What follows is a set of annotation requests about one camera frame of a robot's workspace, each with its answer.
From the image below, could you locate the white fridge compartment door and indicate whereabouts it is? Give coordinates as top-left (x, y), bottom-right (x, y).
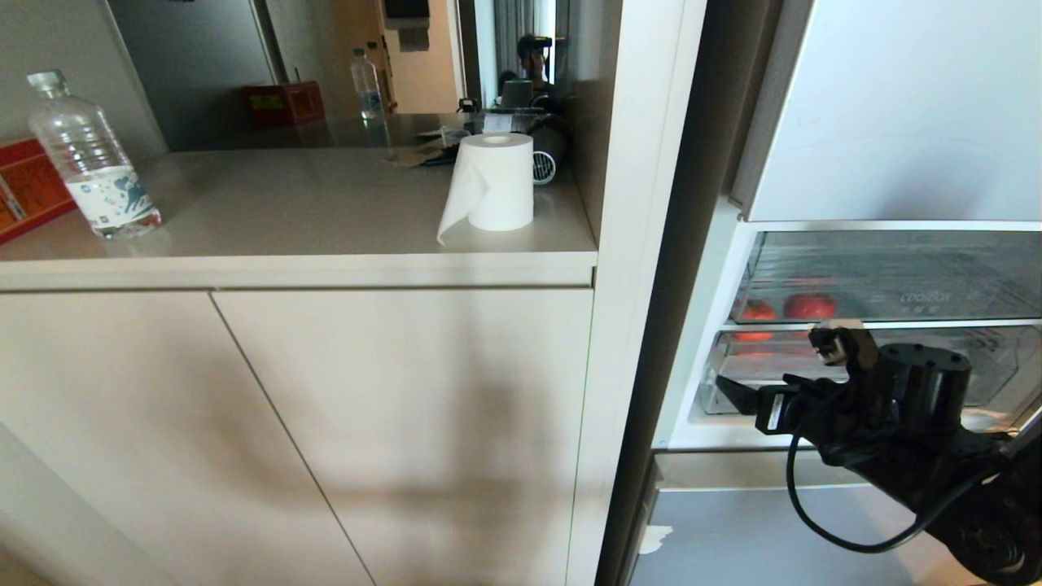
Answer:
top-left (730, 0), bottom-right (1042, 224)

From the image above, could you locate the white paper towel roll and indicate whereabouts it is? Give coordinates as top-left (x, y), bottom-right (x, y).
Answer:
top-left (436, 133), bottom-right (536, 246)

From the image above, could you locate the beige kitchen cabinet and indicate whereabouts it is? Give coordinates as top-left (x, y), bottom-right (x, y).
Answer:
top-left (0, 112), bottom-right (601, 586)

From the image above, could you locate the white fridge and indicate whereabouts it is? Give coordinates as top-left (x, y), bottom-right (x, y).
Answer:
top-left (597, 0), bottom-right (1042, 586)

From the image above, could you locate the red cardboard box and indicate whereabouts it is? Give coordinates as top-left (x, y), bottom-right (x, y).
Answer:
top-left (0, 138), bottom-right (79, 246)

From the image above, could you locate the clear plastic water bottle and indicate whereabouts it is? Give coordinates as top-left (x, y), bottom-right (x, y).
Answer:
top-left (27, 69), bottom-right (162, 240)

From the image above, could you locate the beige cabinet door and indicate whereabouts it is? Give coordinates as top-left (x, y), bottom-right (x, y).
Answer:
top-left (212, 287), bottom-right (594, 586)
top-left (0, 291), bottom-right (352, 586)

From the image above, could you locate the black cable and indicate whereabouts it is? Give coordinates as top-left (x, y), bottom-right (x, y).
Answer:
top-left (785, 399), bottom-right (1004, 555)

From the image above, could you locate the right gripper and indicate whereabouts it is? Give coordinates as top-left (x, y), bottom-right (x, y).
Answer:
top-left (716, 372), bottom-right (885, 458)

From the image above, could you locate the black cylindrical appliance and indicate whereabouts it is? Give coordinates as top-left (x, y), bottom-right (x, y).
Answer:
top-left (532, 114), bottom-right (568, 187)

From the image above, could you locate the clear fridge drawer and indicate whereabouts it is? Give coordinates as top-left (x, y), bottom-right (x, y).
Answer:
top-left (730, 230), bottom-right (1042, 326)
top-left (698, 325), bottom-right (1042, 418)

